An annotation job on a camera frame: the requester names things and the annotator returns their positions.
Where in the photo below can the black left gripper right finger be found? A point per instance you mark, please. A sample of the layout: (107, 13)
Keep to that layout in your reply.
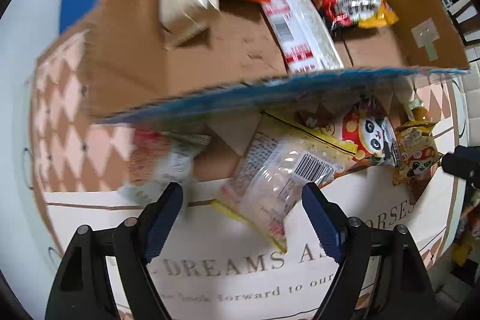
(402, 288)

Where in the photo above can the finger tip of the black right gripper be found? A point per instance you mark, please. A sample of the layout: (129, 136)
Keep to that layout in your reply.
(463, 163)

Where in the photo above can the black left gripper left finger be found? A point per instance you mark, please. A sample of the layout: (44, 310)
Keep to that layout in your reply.
(82, 288)

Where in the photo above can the small yellow panda packet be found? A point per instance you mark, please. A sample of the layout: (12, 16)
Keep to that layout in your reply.
(419, 157)

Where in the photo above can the panda print snack bag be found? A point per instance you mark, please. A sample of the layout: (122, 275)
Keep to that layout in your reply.
(361, 120)

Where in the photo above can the yellow clear biscuit bag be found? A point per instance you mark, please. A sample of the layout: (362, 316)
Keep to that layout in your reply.
(282, 157)

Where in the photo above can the red silver snack packet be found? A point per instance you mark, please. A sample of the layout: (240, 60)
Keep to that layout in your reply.
(305, 42)

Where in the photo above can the cardboard box blue print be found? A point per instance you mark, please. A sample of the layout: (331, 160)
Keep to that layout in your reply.
(129, 75)

